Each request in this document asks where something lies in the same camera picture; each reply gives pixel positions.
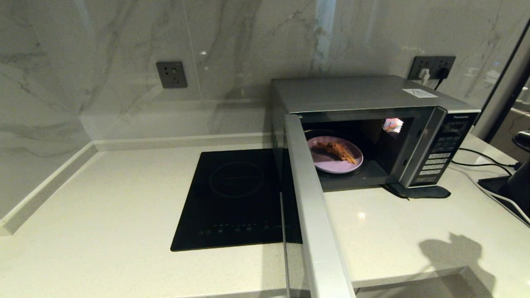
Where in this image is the purple plate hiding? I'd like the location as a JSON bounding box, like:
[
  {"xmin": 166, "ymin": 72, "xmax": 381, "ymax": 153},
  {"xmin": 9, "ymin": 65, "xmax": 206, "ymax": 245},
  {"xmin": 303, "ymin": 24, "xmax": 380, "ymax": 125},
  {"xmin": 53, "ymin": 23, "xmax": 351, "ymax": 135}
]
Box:
[{"xmin": 307, "ymin": 136, "xmax": 364, "ymax": 174}]

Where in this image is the black glass microwave door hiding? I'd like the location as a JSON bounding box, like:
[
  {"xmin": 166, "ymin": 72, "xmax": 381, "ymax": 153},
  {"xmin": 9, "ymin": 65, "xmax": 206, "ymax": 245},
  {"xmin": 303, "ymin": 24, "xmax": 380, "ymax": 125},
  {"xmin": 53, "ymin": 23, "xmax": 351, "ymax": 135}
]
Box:
[{"xmin": 282, "ymin": 114, "xmax": 357, "ymax": 298}]

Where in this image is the silver microwave oven body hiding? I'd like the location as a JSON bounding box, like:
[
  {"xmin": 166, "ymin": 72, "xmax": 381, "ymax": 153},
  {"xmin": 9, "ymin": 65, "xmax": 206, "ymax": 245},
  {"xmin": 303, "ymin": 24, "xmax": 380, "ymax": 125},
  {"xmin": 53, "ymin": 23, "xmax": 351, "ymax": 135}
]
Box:
[{"xmin": 270, "ymin": 75, "xmax": 482, "ymax": 193}]

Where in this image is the white paper sheet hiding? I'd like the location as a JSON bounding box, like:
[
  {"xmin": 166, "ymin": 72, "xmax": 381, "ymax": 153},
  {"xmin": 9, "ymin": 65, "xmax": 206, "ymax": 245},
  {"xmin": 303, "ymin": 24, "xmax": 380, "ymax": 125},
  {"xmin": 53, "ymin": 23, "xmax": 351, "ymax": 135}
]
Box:
[{"xmin": 402, "ymin": 88, "xmax": 438, "ymax": 99}]

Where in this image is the black mat under microwave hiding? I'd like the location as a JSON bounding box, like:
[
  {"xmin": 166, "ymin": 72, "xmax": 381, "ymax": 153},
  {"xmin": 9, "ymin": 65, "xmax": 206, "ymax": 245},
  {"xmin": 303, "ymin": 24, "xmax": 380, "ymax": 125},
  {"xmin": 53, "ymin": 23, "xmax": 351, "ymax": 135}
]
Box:
[{"xmin": 383, "ymin": 183, "xmax": 452, "ymax": 200}]

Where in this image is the black induction cooktop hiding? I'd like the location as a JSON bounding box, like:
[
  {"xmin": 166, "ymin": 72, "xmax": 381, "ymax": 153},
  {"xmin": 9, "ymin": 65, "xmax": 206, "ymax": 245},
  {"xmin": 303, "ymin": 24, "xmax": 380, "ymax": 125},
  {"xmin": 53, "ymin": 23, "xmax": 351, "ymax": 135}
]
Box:
[{"xmin": 170, "ymin": 148, "xmax": 303, "ymax": 252}]

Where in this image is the fried chicken piece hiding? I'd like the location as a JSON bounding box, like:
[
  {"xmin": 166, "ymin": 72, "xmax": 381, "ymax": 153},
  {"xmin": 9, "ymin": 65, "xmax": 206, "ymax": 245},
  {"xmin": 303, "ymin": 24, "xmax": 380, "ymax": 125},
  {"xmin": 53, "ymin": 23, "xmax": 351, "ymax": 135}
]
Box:
[{"xmin": 317, "ymin": 142, "xmax": 357, "ymax": 165}]

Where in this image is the black plug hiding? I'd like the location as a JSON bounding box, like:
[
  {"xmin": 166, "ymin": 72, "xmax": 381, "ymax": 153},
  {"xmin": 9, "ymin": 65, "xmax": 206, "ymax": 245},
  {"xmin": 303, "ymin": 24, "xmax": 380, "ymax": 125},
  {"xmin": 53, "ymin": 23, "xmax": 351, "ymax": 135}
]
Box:
[{"xmin": 434, "ymin": 67, "xmax": 451, "ymax": 90}]

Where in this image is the black stand with base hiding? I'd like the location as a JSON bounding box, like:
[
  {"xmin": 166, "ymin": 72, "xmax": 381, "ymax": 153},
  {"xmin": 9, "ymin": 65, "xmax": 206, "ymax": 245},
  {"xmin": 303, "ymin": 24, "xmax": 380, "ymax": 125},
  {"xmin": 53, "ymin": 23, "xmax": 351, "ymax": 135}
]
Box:
[{"xmin": 478, "ymin": 159, "xmax": 530, "ymax": 216}]

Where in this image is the dark round background object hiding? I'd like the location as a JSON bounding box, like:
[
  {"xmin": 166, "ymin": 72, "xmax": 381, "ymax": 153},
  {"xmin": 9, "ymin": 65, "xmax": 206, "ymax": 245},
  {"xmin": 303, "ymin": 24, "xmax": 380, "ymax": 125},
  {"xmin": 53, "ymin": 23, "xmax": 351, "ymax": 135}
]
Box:
[{"xmin": 513, "ymin": 130, "xmax": 530, "ymax": 150}]

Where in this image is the grey single wall socket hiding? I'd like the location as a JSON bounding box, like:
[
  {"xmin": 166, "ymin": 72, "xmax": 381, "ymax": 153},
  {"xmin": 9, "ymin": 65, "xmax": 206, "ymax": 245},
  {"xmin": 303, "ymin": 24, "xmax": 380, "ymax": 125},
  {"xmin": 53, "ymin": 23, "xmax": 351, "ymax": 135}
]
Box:
[{"xmin": 156, "ymin": 61, "xmax": 188, "ymax": 89}]

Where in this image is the grey double wall socket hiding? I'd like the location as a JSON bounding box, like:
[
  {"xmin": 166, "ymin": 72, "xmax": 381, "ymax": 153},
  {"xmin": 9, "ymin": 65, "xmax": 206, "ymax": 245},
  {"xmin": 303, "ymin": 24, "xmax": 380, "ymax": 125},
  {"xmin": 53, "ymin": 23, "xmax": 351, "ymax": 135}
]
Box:
[{"xmin": 408, "ymin": 56, "xmax": 456, "ymax": 80}]

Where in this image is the black power cable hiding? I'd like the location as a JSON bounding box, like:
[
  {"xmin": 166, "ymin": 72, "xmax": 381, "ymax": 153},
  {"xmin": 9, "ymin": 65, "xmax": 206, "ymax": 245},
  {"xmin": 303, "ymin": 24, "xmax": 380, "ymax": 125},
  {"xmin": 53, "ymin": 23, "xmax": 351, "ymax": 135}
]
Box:
[{"xmin": 451, "ymin": 148, "xmax": 523, "ymax": 170}]

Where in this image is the dark door frame post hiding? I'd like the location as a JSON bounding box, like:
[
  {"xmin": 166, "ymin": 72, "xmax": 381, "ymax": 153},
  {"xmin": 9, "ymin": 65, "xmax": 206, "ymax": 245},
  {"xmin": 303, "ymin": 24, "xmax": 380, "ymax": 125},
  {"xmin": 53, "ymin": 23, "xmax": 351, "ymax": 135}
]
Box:
[{"xmin": 472, "ymin": 20, "xmax": 530, "ymax": 141}]

